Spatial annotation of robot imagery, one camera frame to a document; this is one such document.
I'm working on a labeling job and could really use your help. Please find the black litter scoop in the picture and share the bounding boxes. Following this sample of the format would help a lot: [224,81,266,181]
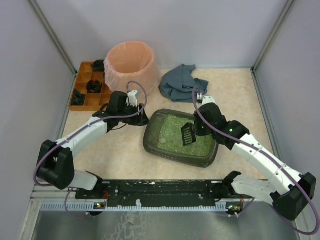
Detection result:
[181,122,196,146]

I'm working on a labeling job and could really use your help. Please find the dark green litter box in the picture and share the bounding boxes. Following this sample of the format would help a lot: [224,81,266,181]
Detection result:
[143,109,219,168]

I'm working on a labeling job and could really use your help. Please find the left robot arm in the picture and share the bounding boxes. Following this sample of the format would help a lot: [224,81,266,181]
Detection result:
[33,90,149,191]

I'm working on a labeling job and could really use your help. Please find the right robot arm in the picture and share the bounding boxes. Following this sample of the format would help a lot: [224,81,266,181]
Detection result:
[193,96,317,221]

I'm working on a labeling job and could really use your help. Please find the green litter pellets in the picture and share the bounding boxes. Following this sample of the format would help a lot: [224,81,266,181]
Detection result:
[157,115,216,157]

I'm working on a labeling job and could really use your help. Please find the blue grey cloth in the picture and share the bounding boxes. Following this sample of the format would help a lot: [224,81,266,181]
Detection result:
[159,64,209,103]

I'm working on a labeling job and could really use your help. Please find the orange compartment tray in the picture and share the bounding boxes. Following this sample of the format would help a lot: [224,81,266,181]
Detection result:
[69,59,112,112]

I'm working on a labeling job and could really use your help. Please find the black object middle compartment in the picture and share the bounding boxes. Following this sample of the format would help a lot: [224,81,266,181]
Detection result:
[86,80,103,94]

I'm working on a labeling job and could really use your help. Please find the black object compartment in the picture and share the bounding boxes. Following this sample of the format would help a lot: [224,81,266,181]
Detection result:
[86,80,103,94]
[71,89,86,106]
[90,59,105,72]

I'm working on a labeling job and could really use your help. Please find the pink lined trash bin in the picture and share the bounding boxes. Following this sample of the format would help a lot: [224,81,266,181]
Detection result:
[104,41,161,102]

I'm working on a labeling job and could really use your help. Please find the black object lower compartment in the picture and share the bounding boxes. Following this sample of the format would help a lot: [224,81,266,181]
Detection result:
[71,89,86,106]

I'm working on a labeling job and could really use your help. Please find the black object top compartment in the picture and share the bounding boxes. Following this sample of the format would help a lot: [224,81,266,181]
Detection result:
[90,59,105,72]

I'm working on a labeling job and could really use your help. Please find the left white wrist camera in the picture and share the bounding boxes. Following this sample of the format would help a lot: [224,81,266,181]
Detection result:
[126,90,140,107]

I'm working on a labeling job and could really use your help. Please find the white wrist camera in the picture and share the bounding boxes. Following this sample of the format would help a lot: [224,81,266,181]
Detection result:
[196,92,216,106]
[126,90,140,107]

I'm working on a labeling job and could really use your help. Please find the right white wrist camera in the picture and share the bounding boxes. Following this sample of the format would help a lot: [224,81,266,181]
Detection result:
[196,92,216,106]

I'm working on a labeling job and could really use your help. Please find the black mounting base rail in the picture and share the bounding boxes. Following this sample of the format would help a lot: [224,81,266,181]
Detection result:
[75,179,241,208]

